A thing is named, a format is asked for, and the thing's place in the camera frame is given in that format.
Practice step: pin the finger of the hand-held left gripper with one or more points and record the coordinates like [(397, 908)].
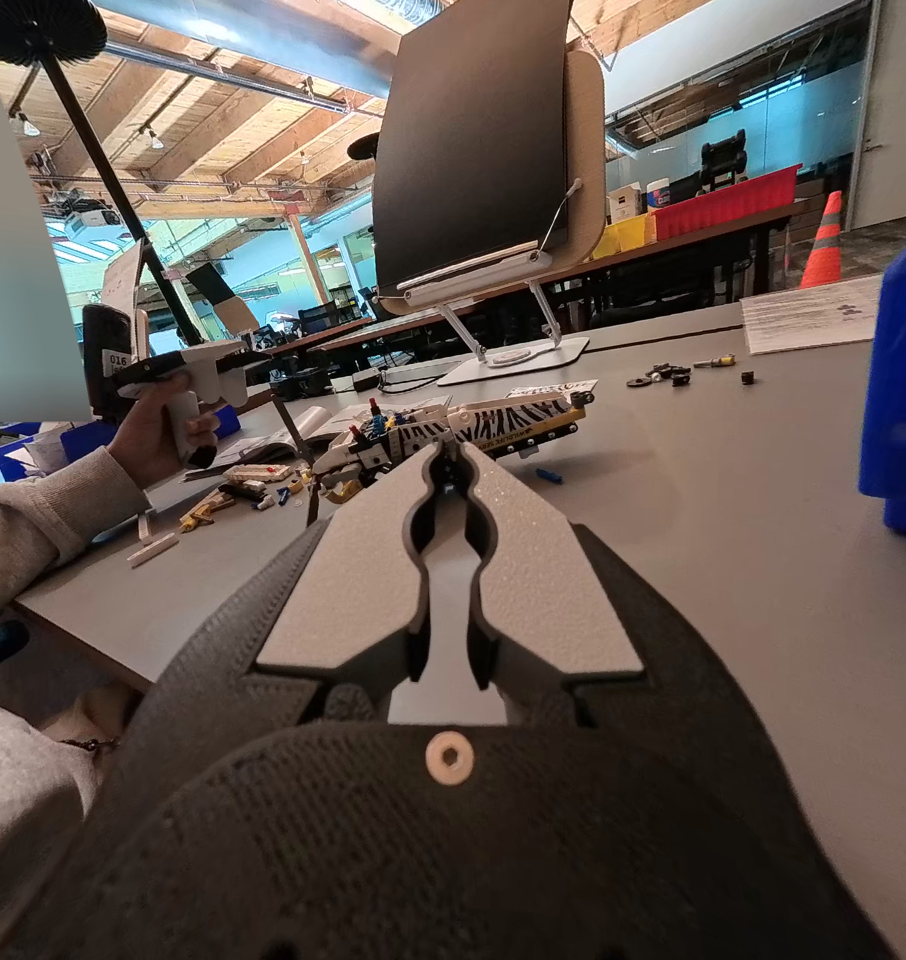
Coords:
[(251, 364), (216, 355)]

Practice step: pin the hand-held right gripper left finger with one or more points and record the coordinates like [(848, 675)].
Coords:
[(348, 592)]

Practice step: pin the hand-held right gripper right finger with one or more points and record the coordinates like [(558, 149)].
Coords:
[(550, 592)]

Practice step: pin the lego instruction booklet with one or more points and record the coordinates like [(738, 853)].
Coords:
[(318, 424)]

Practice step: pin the lego plane model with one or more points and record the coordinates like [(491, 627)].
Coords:
[(498, 427)]

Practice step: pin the person's left forearm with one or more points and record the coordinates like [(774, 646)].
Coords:
[(32, 517)]

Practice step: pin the white lego wing assembly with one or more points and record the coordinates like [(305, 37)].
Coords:
[(257, 472)]

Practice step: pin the pile of loose lego pieces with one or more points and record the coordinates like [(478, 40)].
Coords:
[(280, 495)]

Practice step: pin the black lego beam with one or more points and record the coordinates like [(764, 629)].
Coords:
[(241, 490)]

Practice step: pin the yellow and white lego assembly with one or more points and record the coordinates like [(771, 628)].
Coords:
[(201, 516)]

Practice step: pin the short white lego beam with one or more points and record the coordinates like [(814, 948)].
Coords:
[(152, 549)]

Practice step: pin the cluster of small dark lego pieces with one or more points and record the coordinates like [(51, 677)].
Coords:
[(659, 373)]

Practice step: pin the person's left hand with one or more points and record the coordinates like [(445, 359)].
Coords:
[(149, 439)]

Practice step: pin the blue storage crate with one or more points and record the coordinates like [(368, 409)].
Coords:
[(85, 439)]

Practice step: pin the ceiling projector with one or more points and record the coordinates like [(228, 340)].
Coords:
[(92, 219)]

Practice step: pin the zebra striped sticker sheet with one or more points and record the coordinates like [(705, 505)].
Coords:
[(543, 390)]

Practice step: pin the silver laptop stand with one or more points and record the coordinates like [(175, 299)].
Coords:
[(528, 360)]

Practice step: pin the black pole lamp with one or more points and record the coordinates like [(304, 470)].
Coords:
[(40, 22)]

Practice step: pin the black laptop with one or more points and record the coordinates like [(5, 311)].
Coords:
[(468, 135)]

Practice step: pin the yellow plastic bin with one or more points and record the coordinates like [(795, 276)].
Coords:
[(625, 236)]

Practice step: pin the printed paper sheet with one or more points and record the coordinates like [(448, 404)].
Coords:
[(805, 315)]

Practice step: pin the long wooden table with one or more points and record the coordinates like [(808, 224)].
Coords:
[(693, 238)]

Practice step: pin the white cardboard box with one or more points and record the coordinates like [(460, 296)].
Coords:
[(625, 204)]

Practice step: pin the white plastic tub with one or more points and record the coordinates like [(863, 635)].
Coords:
[(658, 195)]

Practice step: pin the blue plastic bin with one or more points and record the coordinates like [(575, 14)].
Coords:
[(903, 375)]

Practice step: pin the red plastic bin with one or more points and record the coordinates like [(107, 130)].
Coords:
[(723, 202)]

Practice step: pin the orange traffic cone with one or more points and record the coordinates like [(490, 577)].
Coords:
[(824, 255)]

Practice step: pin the black machine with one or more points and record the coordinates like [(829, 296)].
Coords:
[(723, 157)]

